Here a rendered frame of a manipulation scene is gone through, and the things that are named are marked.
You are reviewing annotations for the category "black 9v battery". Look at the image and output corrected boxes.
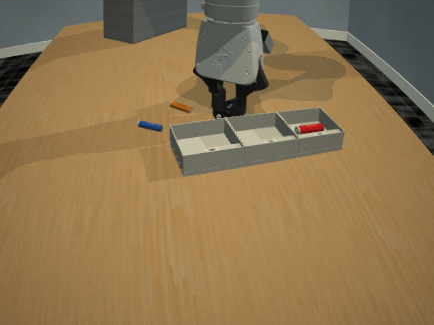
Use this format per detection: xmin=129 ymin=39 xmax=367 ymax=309
xmin=215 ymin=100 xmax=233 ymax=119

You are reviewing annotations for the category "red battery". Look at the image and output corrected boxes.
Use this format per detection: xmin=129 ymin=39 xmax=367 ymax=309
xmin=295 ymin=123 xmax=324 ymax=135

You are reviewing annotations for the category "white open-top bin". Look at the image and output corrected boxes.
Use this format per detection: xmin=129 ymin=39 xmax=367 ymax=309
xmin=170 ymin=108 xmax=345 ymax=177

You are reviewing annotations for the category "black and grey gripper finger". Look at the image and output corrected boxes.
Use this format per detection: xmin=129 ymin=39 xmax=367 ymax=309
xmin=232 ymin=64 xmax=269 ymax=117
xmin=193 ymin=67 xmax=226 ymax=116

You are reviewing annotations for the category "blue battery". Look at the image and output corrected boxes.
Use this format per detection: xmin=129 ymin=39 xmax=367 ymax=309
xmin=137 ymin=120 xmax=163 ymax=132

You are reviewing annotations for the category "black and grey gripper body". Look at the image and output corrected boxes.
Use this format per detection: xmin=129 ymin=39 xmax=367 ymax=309
xmin=195 ymin=17 xmax=263 ymax=85

